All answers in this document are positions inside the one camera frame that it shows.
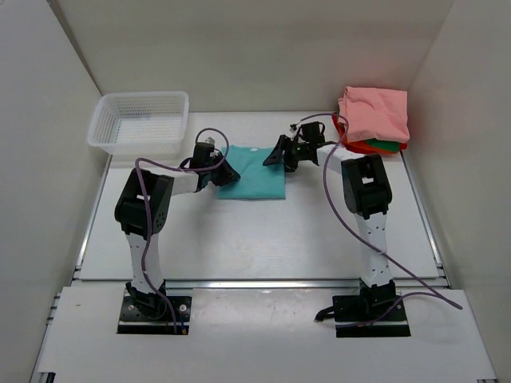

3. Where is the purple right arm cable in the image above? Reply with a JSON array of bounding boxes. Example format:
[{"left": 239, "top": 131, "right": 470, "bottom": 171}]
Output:
[{"left": 297, "top": 113, "right": 463, "bottom": 329}]

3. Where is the pink folded t shirt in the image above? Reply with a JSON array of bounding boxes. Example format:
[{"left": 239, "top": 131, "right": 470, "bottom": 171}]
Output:
[{"left": 339, "top": 86, "right": 410, "bottom": 144}]

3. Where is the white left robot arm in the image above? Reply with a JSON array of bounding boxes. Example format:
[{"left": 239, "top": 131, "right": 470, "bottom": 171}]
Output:
[{"left": 114, "top": 142, "right": 241, "bottom": 321}]

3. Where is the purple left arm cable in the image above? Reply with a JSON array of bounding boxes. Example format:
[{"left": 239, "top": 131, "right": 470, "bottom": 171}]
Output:
[{"left": 134, "top": 128, "right": 232, "bottom": 334}]

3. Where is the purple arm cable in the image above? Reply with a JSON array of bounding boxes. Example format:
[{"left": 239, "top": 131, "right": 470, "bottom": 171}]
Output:
[
  {"left": 297, "top": 113, "right": 463, "bottom": 329},
  {"left": 134, "top": 128, "right": 232, "bottom": 334}
]

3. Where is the white plastic basket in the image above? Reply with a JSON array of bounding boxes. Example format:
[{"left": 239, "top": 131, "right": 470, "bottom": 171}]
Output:
[{"left": 87, "top": 91, "right": 189, "bottom": 156}]

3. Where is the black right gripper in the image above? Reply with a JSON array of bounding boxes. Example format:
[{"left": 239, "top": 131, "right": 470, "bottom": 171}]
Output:
[{"left": 263, "top": 137, "right": 308, "bottom": 174}]

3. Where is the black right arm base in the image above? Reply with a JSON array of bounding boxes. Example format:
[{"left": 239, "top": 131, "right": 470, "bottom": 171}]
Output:
[{"left": 315, "top": 281, "right": 411, "bottom": 338}]

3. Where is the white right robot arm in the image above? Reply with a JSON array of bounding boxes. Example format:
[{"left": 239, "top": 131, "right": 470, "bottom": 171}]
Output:
[{"left": 263, "top": 121, "right": 397, "bottom": 320}]

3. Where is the teal t shirt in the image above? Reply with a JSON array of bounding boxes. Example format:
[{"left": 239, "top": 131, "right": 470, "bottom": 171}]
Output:
[{"left": 216, "top": 145, "right": 285, "bottom": 200}]

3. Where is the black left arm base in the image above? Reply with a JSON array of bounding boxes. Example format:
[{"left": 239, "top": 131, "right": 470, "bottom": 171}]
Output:
[{"left": 117, "top": 282, "right": 192, "bottom": 336}]

